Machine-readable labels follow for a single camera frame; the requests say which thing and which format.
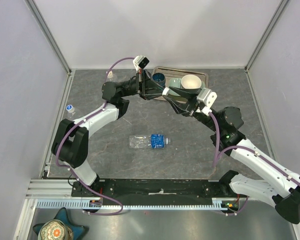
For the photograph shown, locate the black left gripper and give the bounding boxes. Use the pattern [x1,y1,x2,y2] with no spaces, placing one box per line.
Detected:
[121,69,169,101]

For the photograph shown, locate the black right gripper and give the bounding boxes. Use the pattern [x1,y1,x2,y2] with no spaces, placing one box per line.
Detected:
[163,85,221,133]

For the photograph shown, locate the clear bottle with notched cap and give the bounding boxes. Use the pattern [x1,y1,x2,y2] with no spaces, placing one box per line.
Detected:
[106,70,118,82]

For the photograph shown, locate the cream notched bottle cap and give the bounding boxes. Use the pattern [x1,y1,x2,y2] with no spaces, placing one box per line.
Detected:
[107,71,114,79]

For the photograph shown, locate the blue label plastic bottle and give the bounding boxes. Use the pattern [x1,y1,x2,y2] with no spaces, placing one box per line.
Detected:
[128,134,171,149]

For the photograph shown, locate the clear wide plastic bottle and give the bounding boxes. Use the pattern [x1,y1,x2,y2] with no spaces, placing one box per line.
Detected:
[66,105,76,121]

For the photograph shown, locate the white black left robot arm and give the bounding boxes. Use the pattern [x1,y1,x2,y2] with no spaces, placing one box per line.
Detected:
[51,69,164,197]

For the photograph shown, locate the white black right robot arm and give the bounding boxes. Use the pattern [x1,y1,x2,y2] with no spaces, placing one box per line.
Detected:
[162,87,300,224]

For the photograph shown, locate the dark blue ceramic cup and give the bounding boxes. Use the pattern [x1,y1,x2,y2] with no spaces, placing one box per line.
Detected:
[152,72,166,87]

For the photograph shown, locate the cream and brown bowl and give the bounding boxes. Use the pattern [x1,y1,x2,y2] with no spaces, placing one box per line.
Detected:
[180,74,202,89]

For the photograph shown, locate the light green square plate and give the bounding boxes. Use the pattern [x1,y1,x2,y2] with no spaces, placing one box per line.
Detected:
[168,77,206,97]

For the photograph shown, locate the metal serving tray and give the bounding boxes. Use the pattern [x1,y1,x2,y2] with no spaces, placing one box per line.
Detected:
[151,66,209,88]

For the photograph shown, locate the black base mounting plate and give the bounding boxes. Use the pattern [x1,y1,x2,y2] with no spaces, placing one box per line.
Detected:
[71,178,231,206]

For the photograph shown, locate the blue star shaped dish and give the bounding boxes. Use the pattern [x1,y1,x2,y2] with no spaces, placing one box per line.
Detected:
[32,207,89,240]

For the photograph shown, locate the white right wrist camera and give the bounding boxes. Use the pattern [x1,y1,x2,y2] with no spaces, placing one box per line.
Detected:
[196,88,218,116]

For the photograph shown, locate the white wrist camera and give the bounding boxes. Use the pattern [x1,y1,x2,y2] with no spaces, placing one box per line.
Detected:
[132,55,150,72]
[196,88,218,116]

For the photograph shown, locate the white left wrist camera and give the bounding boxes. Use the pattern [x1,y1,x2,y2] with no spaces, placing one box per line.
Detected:
[132,55,150,72]

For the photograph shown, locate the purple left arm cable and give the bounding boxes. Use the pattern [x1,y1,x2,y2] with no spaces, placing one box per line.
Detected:
[55,57,136,216]

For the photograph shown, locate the light blue cable duct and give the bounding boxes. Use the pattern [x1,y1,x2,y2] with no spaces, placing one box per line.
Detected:
[35,198,229,211]

